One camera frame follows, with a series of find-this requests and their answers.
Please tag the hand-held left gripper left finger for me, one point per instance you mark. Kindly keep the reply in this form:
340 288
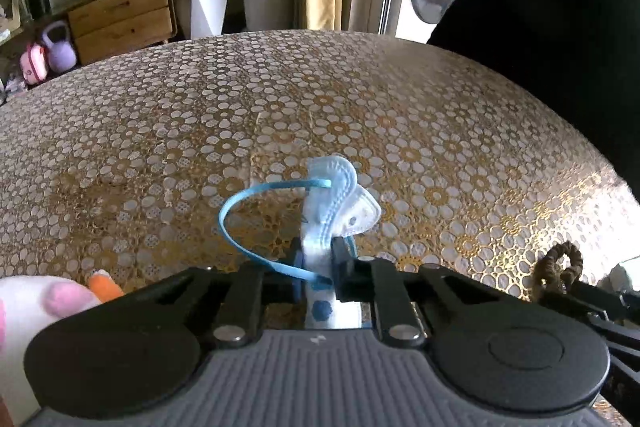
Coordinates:
299 263

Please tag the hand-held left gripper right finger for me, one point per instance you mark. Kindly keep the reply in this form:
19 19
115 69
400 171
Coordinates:
340 257

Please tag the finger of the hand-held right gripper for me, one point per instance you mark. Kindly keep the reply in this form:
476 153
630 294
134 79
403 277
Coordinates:
590 299
622 337

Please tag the blue face mask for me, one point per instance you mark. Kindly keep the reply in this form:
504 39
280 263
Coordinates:
325 207

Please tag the floral lace tablecloth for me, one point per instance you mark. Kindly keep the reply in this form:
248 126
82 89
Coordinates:
200 132

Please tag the orange plush carrot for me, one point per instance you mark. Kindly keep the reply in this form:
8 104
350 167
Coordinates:
105 288

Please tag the white and pink plush toy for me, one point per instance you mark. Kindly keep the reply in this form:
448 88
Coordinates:
30 307

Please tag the wooden sideboard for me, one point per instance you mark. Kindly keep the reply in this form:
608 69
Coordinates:
120 24

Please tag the purple kettlebell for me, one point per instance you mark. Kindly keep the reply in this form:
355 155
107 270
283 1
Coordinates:
61 54

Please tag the pink toy case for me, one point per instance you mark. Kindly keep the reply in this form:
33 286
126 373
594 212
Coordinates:
34 66

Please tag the photo frame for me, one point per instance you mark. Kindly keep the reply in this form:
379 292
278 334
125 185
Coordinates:
9 14

